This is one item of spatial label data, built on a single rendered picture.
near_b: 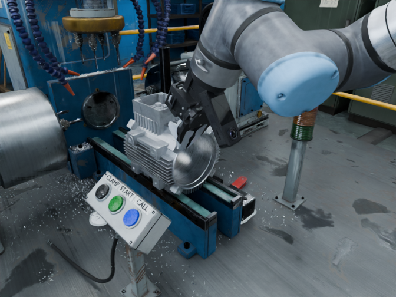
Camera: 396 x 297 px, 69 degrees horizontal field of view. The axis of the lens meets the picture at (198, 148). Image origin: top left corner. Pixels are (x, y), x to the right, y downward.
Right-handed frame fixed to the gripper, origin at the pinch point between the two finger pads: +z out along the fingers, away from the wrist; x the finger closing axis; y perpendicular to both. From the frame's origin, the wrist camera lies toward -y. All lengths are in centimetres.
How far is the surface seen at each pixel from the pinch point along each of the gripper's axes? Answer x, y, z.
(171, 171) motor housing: 1.9, -0.9, 7.4
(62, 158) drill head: 17.1, 23.3, 24.5
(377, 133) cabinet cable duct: -305, -28, 105
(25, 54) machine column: 11, 64, 21
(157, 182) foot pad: 3.6, 0.3, 13.0
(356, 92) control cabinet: -326, 22, 96
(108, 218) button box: 22.4, -6.5, 0.6
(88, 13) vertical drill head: -2.0, 49.9, -1.1
